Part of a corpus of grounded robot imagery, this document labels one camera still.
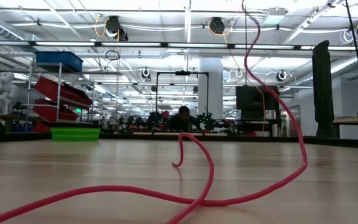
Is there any red storage bin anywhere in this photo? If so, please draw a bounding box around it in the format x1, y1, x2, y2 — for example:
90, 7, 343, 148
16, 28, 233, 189
33, 98, 80, 122
32, 121, 52, 134
35, 77, 93, 106

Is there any white building column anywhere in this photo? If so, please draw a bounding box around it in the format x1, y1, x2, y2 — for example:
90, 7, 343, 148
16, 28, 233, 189
198, 57, 224, 119

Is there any wooden top workbench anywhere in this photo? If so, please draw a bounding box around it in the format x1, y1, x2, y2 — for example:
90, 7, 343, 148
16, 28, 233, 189
331, 115, 358, 139

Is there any blue storage bin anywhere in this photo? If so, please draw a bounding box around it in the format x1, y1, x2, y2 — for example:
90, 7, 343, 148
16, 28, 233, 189
35, 51, 84, 73

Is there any black gantry frame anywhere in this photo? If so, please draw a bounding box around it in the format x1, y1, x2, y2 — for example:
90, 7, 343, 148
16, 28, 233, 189
155, 70, 210, 123

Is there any green square container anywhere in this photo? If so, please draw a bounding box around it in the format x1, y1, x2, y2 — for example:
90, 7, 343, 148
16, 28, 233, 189
50, 127, 101, 142

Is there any person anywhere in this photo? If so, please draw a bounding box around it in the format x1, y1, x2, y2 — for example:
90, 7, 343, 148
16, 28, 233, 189
168, 105, 200, 133

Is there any red cord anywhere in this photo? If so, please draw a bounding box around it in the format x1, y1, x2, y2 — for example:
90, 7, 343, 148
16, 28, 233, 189
0, 0, 309, 224

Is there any long ceiling light strip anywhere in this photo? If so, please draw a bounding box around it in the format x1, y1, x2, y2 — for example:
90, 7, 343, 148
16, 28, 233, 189
32, 41, 358, 51

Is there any yellow hanging cable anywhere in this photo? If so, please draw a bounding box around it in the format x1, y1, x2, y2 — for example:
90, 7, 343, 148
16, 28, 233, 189
247, 79, 267, 132

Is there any black monitor cart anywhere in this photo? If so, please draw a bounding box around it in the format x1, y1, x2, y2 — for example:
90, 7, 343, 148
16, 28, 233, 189
235, 85, 281, 138

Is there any wire shelving rack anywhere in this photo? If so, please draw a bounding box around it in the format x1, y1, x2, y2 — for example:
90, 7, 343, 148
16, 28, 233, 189
25, 62, 96, 133

